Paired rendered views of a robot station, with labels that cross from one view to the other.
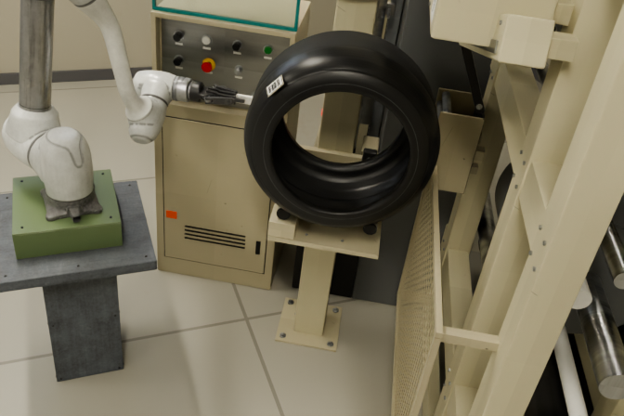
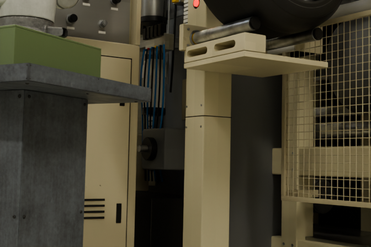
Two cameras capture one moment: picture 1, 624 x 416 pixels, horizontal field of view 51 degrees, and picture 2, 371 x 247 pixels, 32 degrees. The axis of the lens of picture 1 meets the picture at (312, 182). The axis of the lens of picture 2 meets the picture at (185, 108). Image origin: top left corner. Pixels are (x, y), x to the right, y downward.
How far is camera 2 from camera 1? 2.28 m
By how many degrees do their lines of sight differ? 52
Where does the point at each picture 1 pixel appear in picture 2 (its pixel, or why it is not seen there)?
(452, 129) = not seen: outside the picture
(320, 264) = (219, 171)
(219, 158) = not seen: hidden behind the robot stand
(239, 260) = (97, 239)
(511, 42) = not seen: outside the picture
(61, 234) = (56, 44)
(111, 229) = (94, 57)
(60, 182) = not seen: outside the picture
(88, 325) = (56, 225)
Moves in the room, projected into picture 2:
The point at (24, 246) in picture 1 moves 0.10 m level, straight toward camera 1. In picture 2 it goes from (23, 49) to (58, 47)
